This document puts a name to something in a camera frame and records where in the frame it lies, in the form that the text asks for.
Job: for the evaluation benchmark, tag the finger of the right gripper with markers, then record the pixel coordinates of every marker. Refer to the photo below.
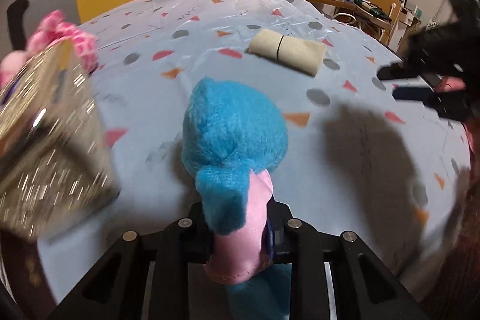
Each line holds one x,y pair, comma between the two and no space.
403,70
450,105

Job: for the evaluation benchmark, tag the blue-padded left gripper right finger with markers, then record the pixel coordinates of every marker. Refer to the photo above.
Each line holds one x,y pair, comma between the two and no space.
272,228

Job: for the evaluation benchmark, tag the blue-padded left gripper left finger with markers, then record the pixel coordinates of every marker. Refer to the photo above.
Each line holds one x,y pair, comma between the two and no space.
206,235

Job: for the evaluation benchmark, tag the blue plush toy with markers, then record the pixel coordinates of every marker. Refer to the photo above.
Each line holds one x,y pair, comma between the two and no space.
233,138

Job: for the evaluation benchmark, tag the beige bandage cloth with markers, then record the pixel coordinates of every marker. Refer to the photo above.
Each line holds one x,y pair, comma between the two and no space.
294,52

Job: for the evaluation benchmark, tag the wooden side table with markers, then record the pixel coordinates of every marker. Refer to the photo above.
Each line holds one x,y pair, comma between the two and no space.
378,28

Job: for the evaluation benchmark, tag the patterned light blue tablecloth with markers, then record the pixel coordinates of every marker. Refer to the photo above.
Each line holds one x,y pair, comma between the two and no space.
357,159

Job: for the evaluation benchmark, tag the ornate silver tissue box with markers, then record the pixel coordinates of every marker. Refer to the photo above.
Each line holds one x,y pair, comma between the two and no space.
56,168

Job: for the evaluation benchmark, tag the pink spotted plush toy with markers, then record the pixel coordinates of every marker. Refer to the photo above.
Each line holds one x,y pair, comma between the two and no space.
52,29

